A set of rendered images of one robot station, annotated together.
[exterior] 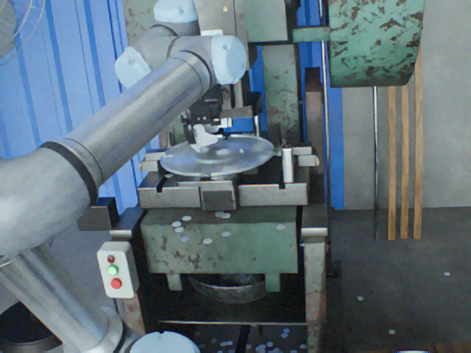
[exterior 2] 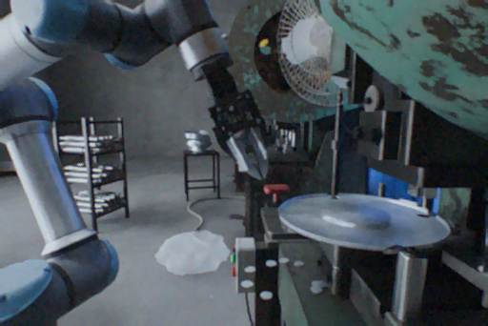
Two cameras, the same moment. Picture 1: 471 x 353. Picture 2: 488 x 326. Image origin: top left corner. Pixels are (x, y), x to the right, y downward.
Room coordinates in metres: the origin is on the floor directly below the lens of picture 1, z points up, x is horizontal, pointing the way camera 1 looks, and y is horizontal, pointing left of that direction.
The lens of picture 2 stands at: (0.98, -0.44, 0.97)
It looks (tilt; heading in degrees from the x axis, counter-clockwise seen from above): 10 degrees down; 78
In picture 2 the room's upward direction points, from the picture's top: straight up
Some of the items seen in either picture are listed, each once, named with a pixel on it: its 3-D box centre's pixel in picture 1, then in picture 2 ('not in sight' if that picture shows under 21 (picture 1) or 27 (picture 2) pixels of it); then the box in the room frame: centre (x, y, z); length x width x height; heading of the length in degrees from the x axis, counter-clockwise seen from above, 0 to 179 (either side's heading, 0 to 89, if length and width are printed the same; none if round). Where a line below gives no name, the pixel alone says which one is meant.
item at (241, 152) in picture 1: (217, 153); (356, 214); (1.30, 0.04, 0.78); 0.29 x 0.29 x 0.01
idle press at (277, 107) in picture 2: not in sight; (329, 128); (2.10, 1.65, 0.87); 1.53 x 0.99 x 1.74; 167
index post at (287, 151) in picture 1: (288, 162); (409, 282); (1.27, -0.14, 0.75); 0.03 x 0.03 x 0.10; 79
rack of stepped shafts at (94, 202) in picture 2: not in sight; (92, 172); (0.23, 2.37, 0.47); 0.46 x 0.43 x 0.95; 149
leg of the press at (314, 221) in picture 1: (325, 221); not in sight; (1.51, -0.28, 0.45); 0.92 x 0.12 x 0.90; 169
